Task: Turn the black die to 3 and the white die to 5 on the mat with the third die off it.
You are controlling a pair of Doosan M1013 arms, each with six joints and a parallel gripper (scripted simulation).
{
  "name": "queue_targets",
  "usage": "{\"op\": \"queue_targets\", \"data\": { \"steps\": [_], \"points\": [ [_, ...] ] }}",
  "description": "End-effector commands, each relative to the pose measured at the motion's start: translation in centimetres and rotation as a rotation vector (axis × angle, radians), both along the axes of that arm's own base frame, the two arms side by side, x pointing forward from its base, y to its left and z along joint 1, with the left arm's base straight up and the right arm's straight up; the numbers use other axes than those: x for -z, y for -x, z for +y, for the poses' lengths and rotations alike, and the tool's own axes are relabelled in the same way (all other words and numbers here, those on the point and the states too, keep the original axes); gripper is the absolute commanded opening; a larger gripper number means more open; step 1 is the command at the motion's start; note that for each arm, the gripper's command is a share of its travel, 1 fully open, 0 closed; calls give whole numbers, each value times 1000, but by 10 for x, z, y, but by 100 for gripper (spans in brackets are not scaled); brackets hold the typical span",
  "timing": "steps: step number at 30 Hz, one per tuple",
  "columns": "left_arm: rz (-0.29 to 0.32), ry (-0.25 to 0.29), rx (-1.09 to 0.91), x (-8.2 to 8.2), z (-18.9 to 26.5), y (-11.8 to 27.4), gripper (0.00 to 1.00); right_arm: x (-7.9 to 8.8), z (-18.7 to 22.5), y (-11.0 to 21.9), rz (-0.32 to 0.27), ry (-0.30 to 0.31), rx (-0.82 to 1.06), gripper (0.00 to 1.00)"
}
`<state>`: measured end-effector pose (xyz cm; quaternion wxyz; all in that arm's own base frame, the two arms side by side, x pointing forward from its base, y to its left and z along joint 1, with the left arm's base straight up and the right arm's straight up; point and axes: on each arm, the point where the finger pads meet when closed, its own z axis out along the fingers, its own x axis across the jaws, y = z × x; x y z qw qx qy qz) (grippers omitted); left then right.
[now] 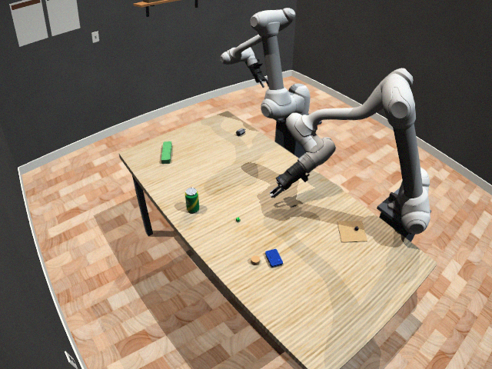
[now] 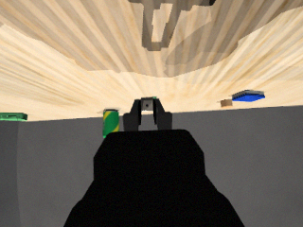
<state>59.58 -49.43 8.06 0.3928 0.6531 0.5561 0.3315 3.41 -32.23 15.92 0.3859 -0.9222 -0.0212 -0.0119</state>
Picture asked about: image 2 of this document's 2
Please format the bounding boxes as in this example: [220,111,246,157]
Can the white die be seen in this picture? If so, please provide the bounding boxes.
[140,97,153,112]

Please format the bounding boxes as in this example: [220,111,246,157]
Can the blue case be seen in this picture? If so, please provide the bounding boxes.
[232,90,265,102]

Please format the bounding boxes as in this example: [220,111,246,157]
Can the green drink can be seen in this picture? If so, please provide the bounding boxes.
[103,110,119,137]

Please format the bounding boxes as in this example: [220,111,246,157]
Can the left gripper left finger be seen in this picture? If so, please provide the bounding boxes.
[123,99,142,131]

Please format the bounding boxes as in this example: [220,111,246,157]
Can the brown cylinder with tan top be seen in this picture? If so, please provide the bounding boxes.
[221,99,233,109]

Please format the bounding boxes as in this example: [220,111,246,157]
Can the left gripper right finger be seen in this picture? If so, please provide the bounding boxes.
[153,98,172,131]

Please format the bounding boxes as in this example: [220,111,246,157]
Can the green rectangular block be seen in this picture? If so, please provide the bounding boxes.
[0,113,27,121]

